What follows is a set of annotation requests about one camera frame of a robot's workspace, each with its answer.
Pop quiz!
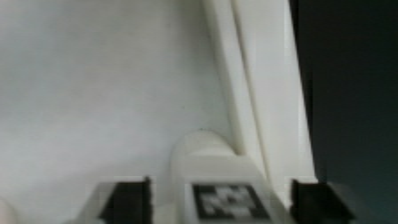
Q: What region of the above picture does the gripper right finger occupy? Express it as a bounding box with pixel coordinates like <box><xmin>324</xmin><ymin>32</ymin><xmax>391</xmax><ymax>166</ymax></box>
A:
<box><xmin>290</xmin><ymin>180</ymin><xmax>381</xmax><ymax>224</ymax></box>

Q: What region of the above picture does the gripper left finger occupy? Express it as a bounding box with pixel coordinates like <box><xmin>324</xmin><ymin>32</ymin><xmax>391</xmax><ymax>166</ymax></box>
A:
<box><xmin>73</xmin><ymin>176</ymin><xmax>155</xmax><ymax>224</ymax></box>

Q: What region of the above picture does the white table leg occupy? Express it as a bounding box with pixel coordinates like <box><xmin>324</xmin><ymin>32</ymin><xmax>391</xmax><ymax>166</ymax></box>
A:
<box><xmin>155</xmin><ymin>131</ymin><xmax>295</xmax><ymax>224</ymax></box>

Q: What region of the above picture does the white square tabletop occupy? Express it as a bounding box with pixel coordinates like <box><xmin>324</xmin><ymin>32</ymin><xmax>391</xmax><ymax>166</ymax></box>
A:
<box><xmin>0</xmin><ymin>0</ymin><xmax>233</xmax><ymax>224</ymax></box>

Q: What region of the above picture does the white obstacle front bar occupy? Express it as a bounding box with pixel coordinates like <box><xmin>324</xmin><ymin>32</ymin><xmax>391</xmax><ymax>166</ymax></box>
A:
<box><xmin>230</xmin><ymin>0</ymin><xmax>318</xmax><ymax>201</ymax></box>

